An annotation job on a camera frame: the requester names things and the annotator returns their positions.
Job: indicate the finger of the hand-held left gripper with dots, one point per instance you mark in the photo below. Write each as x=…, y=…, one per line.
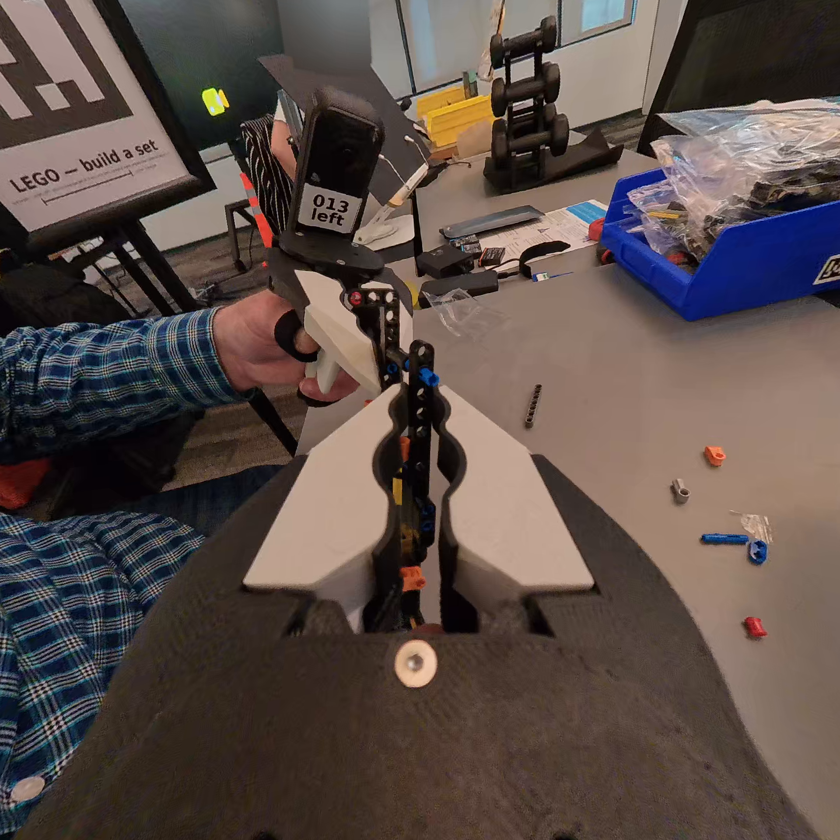
x=334, y=315
x=407, y=323

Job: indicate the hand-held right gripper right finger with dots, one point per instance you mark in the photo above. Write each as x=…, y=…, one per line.
x=518, y=525

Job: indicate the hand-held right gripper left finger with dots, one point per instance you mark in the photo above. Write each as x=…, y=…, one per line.
x=315, y=525

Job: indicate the black lego technic assembly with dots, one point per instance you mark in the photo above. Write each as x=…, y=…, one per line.
x=420, y=394

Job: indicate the person's left forearm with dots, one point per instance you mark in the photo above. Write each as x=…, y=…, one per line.
x=118, y=367

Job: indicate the dark grey lego beam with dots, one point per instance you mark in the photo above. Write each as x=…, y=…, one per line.
x=533, y=405

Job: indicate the light grey lego connector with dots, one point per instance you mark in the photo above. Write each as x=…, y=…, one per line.
x=680, y=490

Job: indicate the orange lego connector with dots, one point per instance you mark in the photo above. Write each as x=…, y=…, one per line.
x=715, y=455

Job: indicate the blue lego connector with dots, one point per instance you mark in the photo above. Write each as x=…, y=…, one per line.
x=758, y=551

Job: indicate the red lego pin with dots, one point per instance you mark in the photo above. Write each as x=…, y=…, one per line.
x=754, y=627

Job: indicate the clear bags of lego parts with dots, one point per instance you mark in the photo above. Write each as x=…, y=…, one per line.
x=735, y=170

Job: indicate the person's left hand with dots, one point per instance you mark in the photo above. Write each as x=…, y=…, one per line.
x=253, y=341

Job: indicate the clear plastic bag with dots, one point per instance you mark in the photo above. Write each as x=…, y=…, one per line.
x=456, y=308

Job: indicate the black flat device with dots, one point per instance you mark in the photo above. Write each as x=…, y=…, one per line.
x=459, y=283

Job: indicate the small black box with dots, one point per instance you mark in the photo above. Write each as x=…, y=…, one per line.
x=443, y=261

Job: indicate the white book stand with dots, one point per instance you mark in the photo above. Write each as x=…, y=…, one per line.
x=375, y=231

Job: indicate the blue battery pack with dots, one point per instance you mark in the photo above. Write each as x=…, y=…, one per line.
x=464, y=243

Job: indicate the person's leg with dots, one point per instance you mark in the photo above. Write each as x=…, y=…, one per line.
x=216, y=492

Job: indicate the black red battery pack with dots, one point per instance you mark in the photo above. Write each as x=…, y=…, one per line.
x=492, y=256

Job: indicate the black easel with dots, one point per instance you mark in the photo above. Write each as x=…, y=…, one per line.
x=275, y=423

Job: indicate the yellow storage bin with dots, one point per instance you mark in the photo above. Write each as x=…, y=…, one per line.
x=441, y=100
x=459, y=121

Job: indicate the brown paper bag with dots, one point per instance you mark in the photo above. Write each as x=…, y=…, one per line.
x=471, y=139

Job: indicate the dark blue flat pouch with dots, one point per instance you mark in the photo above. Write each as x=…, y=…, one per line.
x=492, y=221

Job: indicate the small green box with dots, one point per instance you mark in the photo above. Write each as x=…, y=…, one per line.
x=470, y=84

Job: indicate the printed paper sheet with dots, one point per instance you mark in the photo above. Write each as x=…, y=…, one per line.
x=564, y=226

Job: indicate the black monitor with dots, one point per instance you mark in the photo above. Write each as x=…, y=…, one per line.
x=177, y=52

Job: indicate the rack of black dumbbells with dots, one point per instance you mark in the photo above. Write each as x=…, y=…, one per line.
x=525, y=92

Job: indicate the red round object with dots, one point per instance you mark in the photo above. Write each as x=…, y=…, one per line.
x=596, y=229

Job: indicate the clear plastic scrap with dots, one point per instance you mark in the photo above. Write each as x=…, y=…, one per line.
x=754, y=525

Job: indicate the framed marker sign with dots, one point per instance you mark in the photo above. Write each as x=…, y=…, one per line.
x=85, y=151

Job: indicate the person's plaid shirt torso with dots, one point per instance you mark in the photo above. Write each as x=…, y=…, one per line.
x=65, y=590

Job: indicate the orange red bag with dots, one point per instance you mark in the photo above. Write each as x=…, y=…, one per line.
x=19, y=482

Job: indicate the blue storage bin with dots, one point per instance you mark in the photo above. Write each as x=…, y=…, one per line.
x=722, y=289

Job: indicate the black office chair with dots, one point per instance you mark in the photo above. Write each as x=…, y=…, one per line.
x=754, y=46

